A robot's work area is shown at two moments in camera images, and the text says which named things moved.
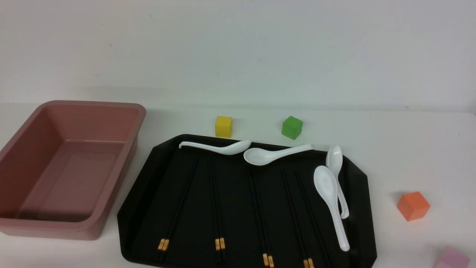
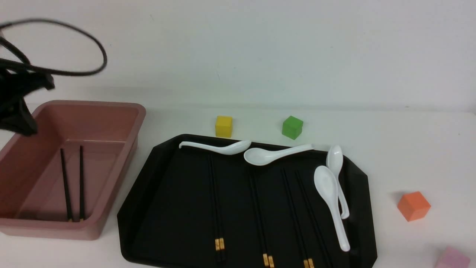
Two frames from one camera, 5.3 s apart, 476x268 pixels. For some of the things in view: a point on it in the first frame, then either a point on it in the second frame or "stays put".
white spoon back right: [334, 160] stays put
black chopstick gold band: [164, 244] to [81, 185]
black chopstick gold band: [164, 240] to [69, 218]
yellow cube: [223, 127] stays put
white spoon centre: [259, 156] stays put
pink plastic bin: [60, 170] stays put
